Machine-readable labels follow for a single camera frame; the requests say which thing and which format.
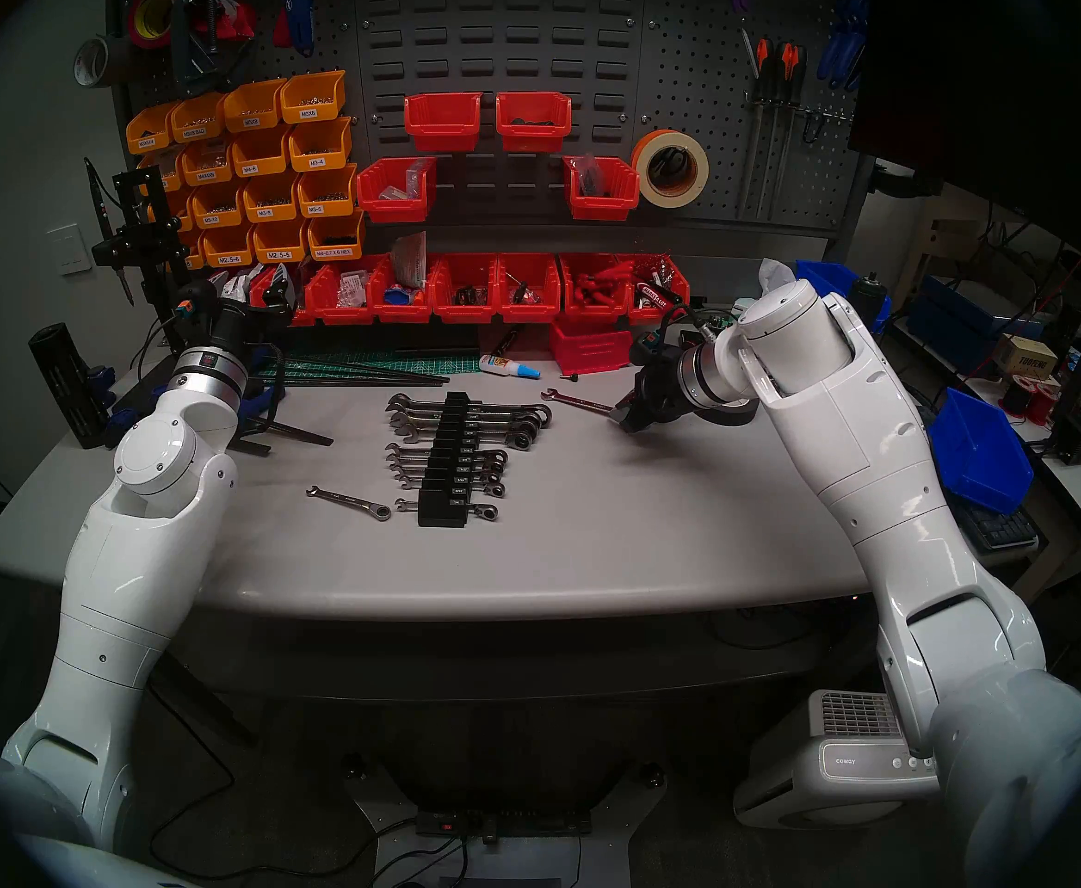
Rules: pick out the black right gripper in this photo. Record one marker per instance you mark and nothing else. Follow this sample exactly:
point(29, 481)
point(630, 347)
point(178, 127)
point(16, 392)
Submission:
point(662, 387)

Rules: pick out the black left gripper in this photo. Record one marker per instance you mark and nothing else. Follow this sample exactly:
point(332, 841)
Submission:
point(237, 320)

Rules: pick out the chrome 1/2 inch wrench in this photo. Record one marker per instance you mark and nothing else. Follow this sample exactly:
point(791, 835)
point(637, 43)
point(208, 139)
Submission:
point(577, 401)

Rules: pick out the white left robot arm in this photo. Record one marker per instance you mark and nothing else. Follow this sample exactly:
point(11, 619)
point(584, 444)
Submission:
point(124, 572)

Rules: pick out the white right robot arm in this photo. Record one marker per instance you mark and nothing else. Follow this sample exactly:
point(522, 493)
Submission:
point(873, 451)

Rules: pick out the yellow bin labelled M2.5-5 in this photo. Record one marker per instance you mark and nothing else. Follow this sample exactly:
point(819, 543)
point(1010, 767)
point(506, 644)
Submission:
point(281, 246)

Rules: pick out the yellow bin labelled M2.5-6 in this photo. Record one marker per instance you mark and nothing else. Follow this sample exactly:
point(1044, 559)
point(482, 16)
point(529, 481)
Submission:
point(228, 251)

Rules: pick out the yellow parts bin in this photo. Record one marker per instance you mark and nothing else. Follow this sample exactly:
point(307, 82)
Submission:
point(193, 250)
point(181, 213)
point(170, 166)

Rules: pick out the empty red stacking bin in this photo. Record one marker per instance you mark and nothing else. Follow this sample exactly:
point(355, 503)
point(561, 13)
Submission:
point(591, 351)

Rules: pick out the yellow bin labelled M3-8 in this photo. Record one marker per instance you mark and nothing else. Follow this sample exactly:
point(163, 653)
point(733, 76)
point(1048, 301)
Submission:
point(272, 202)

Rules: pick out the red bin with clear bag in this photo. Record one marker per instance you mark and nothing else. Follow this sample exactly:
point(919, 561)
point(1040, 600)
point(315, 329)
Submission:
point(341, 314)

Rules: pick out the yellow bin labelled M4-0.7 HEX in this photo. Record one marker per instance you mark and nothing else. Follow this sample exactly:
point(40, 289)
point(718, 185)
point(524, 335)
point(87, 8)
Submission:
point(337, 240)

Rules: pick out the yellow bin labelled M3-12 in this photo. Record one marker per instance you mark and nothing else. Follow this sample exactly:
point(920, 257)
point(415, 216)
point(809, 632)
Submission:
point(216, 209)

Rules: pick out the clear plastic parts bag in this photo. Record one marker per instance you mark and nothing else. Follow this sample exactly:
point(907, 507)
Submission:
point(352, 289)
point(589, 176)
point(415, 178)

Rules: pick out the black tape roll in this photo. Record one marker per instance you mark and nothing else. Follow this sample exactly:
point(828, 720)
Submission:
point(735, 417)

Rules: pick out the red bin with adhesive tube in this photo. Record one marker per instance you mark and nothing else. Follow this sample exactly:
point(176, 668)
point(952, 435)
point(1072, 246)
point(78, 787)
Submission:
point(660, 318)

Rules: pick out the yellow bin labelled M3-6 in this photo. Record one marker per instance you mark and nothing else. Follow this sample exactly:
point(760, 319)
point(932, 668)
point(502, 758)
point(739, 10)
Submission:
point(327, 197)

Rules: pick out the blue bar clamp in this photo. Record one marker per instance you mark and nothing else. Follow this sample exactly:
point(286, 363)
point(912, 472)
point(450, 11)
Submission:
point(265, 398)
point(124, 425)

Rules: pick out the green circuit board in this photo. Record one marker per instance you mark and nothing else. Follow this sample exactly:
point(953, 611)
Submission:
point(711, 319)

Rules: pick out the yellow bin labelled M4-6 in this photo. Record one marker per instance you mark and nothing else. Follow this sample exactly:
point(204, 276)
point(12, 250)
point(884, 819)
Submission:
point(261, 155)

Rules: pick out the yellow bin labelled M4X4X6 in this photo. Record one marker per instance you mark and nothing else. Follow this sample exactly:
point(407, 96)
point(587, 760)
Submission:
point(207, 163)

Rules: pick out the blue white packet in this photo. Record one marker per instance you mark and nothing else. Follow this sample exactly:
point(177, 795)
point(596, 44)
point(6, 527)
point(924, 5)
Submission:
point(399, 296)

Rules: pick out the chrome 9/16 inch wrench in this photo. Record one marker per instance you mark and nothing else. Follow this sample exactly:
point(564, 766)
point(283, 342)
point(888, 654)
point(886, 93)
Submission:
point(500, 433)

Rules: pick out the chrome 11/16 inch wrench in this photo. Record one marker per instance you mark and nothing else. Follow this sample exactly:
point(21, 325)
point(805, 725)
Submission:
point(499, 414)

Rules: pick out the chrome 3/4 inch wrench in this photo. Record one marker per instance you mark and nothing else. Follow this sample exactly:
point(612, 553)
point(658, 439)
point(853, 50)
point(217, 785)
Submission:
point(499, 404)

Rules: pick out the chrome 5/8 inch wrench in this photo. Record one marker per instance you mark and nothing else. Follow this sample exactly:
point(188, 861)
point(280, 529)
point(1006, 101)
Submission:
point(499, 424)

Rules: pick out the red bin with manual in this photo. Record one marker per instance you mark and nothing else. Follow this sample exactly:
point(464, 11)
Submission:
point(401, 314)

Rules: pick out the white glue bottle blue cap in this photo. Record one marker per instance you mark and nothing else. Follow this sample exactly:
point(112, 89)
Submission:
point(503, 366)

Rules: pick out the yellow bin labelled M3-4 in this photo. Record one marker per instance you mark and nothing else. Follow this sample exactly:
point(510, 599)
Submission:
point(320, 148)

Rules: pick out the clear bag with manual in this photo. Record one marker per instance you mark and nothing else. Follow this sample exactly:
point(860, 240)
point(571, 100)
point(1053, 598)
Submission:
point(411, 262)

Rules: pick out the black marker pen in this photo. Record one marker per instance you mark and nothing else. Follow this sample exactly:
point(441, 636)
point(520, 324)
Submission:
point(506, 342)

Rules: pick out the chrome 7/16 inch wrench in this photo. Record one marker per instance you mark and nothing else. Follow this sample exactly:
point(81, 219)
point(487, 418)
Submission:
point(494, 457)

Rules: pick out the chrome 3/8 inch wrench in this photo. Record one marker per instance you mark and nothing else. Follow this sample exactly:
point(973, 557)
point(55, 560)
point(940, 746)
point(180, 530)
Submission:
point(492, 468)

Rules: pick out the chrome 11/32 inch wrench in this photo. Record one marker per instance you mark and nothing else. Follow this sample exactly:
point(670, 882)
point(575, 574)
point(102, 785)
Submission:
point(494, 479)

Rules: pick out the chrome 5/16 inch wrench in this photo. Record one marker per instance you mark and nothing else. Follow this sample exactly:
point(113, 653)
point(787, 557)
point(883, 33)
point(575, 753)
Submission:
point(496, 490)

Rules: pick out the black probe pen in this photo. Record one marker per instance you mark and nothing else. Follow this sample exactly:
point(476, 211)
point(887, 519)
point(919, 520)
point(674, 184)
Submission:
point(105, 220)

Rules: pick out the chrome 1/4 inch wrench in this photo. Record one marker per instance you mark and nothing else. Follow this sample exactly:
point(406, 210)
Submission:
point(487, 511)

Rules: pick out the green cutting mat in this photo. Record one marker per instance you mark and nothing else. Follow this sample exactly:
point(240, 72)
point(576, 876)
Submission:
point(457, 363)

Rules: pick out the yellow bin labelled M3X5X4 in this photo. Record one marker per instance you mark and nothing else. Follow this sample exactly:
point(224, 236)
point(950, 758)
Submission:
point(152, 129)

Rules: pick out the white crumpled tissue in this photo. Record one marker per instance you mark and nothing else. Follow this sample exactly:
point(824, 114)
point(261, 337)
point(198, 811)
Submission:
point(774, 276)

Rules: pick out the red bin with black parts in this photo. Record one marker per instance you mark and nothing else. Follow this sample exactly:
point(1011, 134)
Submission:
point(466, 314)

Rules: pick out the black wrench holder rack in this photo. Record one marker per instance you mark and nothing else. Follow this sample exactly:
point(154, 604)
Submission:
point(443, 516)

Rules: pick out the blue plastic bin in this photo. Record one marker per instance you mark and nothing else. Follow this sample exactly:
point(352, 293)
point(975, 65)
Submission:
point(822, 276)
point(980, 451)

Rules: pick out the black hanging clamp tool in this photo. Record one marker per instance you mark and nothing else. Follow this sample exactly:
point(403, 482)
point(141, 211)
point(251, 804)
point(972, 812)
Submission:
point(191, 63)

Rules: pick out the small chrome ratcheting wrench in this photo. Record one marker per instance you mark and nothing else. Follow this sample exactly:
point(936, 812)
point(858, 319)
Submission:
point(348, 500)

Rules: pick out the cream masking tape roll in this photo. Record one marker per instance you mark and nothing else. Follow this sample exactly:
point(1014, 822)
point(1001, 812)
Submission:
point(640, 169)

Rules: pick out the red hanging tool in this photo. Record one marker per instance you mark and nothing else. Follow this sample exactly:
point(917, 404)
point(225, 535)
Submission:
point(237, 21)

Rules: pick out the grey tape roll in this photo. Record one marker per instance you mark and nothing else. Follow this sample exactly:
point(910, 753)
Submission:
point(107, 52)

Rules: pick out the red yellow tape roll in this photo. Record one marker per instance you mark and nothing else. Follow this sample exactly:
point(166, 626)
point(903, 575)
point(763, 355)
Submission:
point(136, 21)

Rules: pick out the dark blue crate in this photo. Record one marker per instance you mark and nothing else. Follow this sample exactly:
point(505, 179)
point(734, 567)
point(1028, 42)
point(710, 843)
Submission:
point(943, 326)

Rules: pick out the black keyboard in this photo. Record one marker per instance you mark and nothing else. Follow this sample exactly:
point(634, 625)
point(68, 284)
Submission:
point(994, 530)

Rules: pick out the orange black screwdriver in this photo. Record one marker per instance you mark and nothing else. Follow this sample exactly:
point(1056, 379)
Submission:
point(790, 63)
point(762, 58)

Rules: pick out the small cardboard box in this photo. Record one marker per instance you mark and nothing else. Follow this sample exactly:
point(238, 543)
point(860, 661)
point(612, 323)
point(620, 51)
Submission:
point(1026, 359)

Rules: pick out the white air purifier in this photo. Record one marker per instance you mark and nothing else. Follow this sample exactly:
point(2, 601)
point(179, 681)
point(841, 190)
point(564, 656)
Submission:
point(836, 761)

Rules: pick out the black power strip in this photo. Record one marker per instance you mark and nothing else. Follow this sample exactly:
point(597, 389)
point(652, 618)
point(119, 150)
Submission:
point(522, 823)

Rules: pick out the black monitor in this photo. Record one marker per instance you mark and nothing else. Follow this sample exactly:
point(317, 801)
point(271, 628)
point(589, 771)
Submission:
point(994, 81)

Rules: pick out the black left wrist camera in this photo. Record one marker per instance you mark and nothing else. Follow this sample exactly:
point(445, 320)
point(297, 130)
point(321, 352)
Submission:
point(196, 308)

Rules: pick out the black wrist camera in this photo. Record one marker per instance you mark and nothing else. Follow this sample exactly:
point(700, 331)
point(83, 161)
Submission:
point(196, 308)
point(656, 340)

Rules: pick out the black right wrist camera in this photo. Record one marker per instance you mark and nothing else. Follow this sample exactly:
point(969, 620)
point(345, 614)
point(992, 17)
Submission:
point(656, 340)

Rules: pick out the red wall bin with bags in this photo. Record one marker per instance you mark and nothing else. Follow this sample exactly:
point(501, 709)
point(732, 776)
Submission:
point(610, 206)
point(392, 209)

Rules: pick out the white wall switch plate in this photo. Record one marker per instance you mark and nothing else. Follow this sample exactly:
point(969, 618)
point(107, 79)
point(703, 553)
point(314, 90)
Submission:
point(68, 250)

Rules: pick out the grey tool wall panel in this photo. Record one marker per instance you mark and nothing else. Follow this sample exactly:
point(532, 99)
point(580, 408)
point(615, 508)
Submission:
point(503, 35)

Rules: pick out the grey robot pedestal base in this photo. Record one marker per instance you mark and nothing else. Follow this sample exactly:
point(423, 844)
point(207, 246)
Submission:
point(503, 868)

